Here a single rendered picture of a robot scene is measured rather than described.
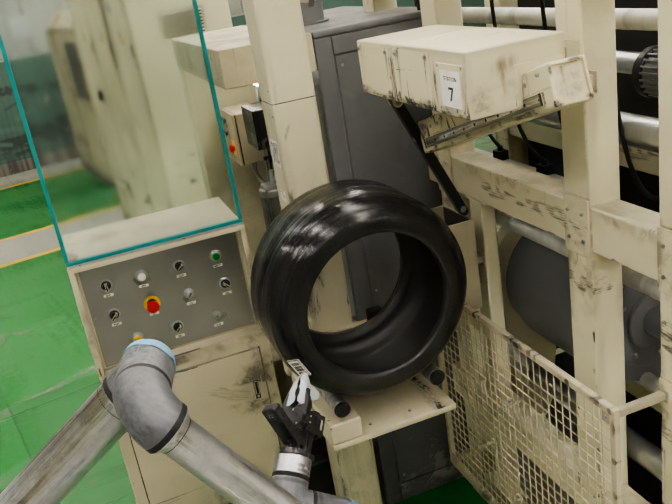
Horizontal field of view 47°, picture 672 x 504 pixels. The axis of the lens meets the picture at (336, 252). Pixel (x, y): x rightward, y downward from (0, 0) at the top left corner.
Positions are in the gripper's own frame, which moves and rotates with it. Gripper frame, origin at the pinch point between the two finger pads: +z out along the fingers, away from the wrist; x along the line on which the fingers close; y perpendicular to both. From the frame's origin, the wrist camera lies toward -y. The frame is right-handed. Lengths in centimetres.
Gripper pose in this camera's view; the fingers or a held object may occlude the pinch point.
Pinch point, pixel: (301, 376)
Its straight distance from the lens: 199.9
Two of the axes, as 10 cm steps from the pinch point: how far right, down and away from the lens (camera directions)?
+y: 6.6, 4.7, 5.9
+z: 1.4, -8.5, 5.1
